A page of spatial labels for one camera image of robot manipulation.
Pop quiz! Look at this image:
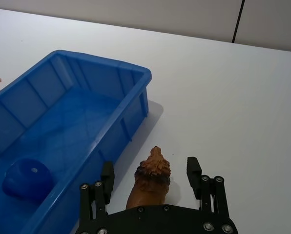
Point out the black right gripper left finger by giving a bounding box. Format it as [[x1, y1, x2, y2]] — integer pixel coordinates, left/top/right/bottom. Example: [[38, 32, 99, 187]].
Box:
[[76, 161, 115, 234]]

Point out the small blue plastic toy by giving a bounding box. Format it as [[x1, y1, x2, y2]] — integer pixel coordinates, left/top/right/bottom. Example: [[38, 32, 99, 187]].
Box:
[[1, 157, 54, 202]]

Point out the brown lion toy figure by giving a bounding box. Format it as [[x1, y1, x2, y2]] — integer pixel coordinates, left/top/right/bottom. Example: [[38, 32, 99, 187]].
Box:
[[125, 145, 172, 211]]

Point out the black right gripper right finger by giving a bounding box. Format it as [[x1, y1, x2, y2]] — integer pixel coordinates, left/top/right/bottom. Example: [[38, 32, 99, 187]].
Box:
[[186, 156, 230, 215]]

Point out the blue plastic bin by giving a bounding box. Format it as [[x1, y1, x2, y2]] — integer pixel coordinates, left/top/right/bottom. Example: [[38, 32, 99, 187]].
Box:
[[0, 50, 153, 234]]

